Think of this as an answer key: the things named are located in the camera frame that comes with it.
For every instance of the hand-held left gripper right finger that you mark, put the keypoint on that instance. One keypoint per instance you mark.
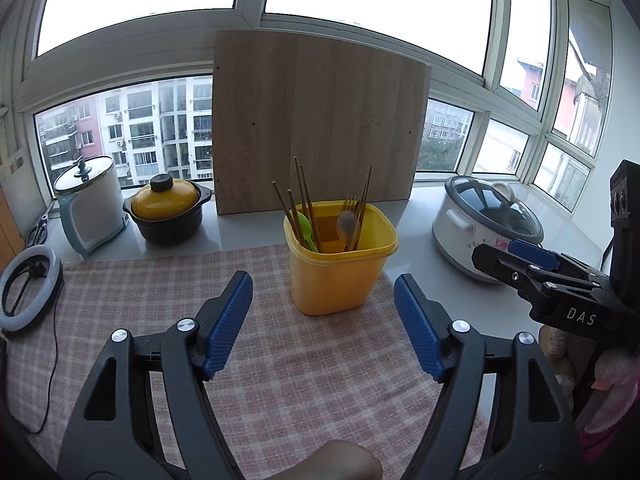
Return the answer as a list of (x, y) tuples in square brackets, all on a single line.
[(420, 330)]

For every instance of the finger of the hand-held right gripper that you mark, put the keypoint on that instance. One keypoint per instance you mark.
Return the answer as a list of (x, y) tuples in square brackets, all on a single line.
[(535, 255), (510, 270)]

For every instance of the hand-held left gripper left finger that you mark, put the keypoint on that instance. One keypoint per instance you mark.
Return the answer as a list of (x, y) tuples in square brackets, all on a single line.
[(227, 325)]

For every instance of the yellow plastic container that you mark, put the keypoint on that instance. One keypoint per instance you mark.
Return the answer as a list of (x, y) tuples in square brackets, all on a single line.
[(335, 280)]

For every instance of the green plastic spoon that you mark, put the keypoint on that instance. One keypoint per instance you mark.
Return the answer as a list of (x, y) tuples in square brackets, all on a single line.
[(304, 227)]

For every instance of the metal spoon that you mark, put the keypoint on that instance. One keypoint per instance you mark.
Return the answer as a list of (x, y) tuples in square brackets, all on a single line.
[(346, 225)]

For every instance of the wooden chopsticks bundle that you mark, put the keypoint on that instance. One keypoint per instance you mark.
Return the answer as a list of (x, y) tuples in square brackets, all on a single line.
[(282, 202)]

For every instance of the wooden chopstick red end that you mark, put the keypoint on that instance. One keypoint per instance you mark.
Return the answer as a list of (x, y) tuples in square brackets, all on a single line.
[(364, 192), (298, 180), (291, 205), (307, 195), (367, 185)]

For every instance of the beige patterned fabric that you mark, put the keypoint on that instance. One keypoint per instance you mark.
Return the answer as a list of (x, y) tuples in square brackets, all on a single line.
[(557, 360)]

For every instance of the white floral rice cooker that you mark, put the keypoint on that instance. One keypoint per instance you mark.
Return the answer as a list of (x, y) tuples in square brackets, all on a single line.
[(460, 240)]

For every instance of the pink plaid cloth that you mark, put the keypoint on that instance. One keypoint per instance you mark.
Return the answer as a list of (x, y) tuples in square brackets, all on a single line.
[(310, 360)]

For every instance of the black clay pot yellow lid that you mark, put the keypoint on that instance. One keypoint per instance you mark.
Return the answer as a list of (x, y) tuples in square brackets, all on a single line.
[(165, 200)]

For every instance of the teal and white pot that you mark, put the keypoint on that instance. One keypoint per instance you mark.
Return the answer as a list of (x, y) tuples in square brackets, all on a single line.
[(90, 215)]

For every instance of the black scissors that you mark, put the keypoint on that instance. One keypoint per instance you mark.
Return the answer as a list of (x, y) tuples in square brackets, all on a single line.
[(35, 232)]

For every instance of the light wooden board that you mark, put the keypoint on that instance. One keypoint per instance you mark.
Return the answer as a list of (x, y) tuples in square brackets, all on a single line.
[(320, 110)]

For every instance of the orange wooden board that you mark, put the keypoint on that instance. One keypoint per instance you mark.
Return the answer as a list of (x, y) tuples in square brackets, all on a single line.
[(7, 240)]

